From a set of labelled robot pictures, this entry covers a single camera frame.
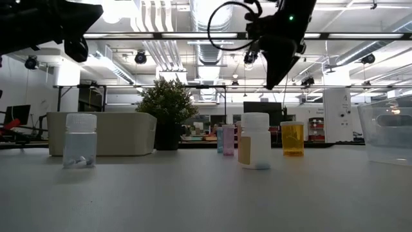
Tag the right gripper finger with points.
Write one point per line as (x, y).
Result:
(278, 69)

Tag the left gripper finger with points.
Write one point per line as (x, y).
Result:
(83, 14)

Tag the amber medicine bottle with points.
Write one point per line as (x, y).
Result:
(292, 141)

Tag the white bottle yellow label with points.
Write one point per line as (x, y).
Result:
(257, 145)

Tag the pink medicine bottle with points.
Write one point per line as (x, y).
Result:
(228, 141)

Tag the teal translucent medicine bottle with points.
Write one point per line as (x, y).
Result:
(219, 141)

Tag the clear medicine bottle white cap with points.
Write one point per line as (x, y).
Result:
(80, 141)

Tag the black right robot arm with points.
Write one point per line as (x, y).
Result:
(302, 13)

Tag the clear plastic bin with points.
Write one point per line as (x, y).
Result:
(386, 145)

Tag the black flat screen television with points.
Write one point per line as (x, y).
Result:
(262, 107)

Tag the black ceiling spotlight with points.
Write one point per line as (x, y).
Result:
(368, 58)
(140, 57)
(31, 62)

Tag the red storage shelf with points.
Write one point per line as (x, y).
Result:
(317, 137)

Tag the black computer monitor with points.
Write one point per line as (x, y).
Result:
(17, 114)

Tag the green artificial potted plant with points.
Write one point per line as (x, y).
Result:
(167, 103)

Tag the left clear plastic tray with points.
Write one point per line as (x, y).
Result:
(122, 132)

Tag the grey table mat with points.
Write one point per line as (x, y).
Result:
(206, 199)

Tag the silver ceiling air duct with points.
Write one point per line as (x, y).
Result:
(209, 54)

